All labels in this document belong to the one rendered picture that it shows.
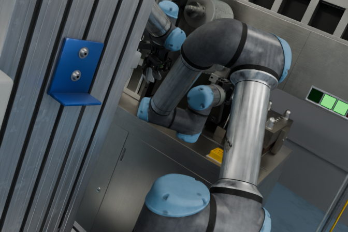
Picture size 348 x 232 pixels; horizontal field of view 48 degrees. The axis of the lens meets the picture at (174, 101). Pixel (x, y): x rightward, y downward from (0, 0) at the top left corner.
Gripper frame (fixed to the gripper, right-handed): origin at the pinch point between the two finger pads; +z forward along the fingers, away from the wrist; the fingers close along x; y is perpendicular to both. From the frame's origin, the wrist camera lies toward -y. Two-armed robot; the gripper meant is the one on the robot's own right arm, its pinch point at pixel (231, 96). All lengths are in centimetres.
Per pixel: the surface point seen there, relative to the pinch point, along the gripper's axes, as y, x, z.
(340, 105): 10, -35, 40
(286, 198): -109, -26, 220
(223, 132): -16.3, -1.6, 6.0
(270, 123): -3.8, -16.8, 6.7
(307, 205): -109, -46, 233
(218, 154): -16.5, -9.3, -18.4
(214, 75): 4.3, 10.6, 1.1
